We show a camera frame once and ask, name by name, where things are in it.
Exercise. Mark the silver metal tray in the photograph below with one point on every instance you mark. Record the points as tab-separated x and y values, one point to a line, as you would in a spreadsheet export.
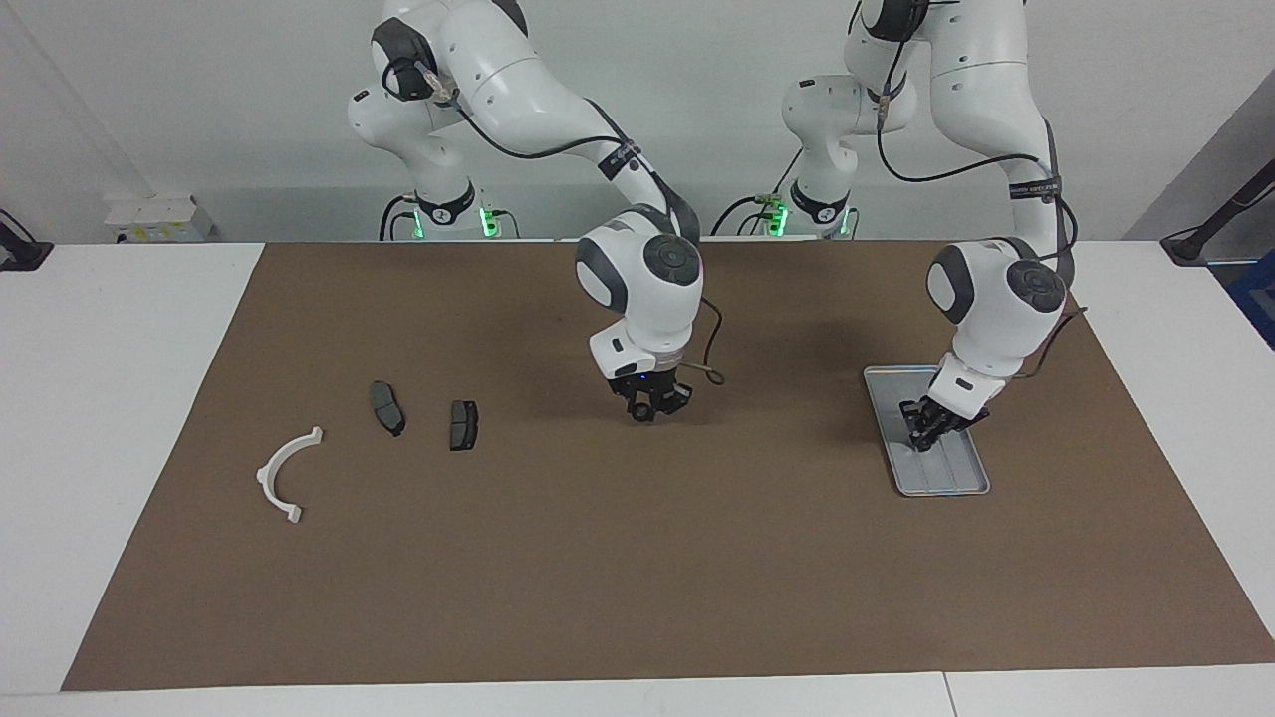
961	478

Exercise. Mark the brown table mat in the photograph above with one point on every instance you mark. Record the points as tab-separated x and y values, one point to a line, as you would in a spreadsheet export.
598	558

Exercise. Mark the curved dark brake pad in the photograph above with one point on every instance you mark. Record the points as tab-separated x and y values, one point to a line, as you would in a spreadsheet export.
388	410

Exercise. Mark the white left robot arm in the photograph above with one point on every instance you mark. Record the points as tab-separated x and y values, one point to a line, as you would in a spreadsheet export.
996	299

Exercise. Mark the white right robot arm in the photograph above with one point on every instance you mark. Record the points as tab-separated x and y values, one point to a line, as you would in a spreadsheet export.
647	289

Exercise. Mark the rectangular dark brake pad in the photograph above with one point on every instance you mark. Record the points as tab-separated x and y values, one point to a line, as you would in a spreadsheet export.
463	426

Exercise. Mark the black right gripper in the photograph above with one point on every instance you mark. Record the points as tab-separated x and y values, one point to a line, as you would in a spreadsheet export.
652	383

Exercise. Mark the blue crate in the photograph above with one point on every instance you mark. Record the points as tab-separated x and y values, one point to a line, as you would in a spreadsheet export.
1257	299

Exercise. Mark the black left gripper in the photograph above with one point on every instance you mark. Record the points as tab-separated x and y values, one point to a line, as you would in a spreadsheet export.
958	410

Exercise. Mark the black clamp mount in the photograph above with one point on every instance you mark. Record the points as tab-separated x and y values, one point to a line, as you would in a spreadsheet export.
25	254

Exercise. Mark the white power box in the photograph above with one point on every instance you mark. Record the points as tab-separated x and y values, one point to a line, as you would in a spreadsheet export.
159	219

